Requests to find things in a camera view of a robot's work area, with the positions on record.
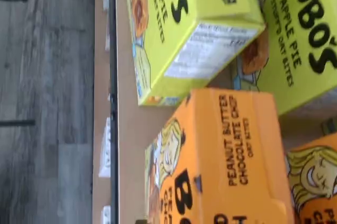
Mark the black metal shelf rack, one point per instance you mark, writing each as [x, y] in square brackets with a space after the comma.
[113, 76]

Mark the orange Bobo's snack box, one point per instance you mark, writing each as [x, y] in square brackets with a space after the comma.
[316, 182]
[223, 142]

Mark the green Bobo's snack box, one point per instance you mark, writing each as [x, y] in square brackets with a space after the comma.
[302, 50]
[184, 24]

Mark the wooden shelf board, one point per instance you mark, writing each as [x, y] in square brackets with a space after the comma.
[98, 76]
[129, 134]

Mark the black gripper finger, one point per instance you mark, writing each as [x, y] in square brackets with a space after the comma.
[141, 222]

